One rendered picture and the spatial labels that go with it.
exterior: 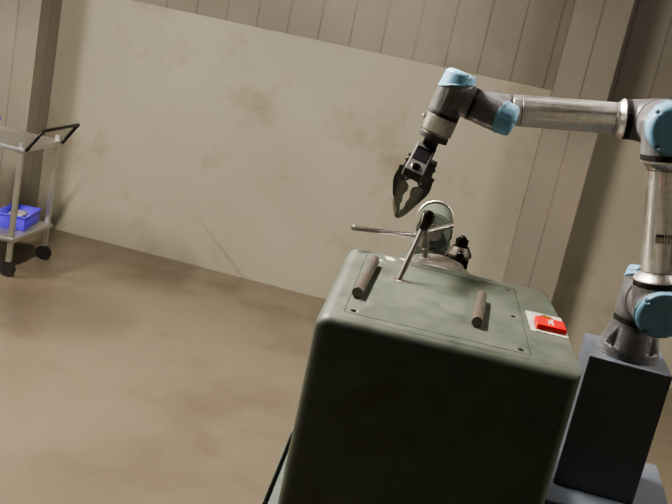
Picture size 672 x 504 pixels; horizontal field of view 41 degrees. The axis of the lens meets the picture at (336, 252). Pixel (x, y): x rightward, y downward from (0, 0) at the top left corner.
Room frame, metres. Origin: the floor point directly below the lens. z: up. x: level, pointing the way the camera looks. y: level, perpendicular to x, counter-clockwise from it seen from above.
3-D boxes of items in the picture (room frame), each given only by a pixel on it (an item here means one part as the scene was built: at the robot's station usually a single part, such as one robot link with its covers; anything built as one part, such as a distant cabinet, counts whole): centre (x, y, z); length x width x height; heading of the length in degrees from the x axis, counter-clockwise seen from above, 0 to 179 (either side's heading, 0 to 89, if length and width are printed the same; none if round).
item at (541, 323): (1.75, -0.45, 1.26); 0.06 x 0.06 x 0.02; 86
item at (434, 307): (1.82, -0.25, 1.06); 0.59 x 0.48 x 0.39; 176
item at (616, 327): (2.21, -0.77, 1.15); 0.15 x 0.15 x 0.10
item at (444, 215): (3.42, -0.35, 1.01); 0.30 x 0.20 x 0.29; 176
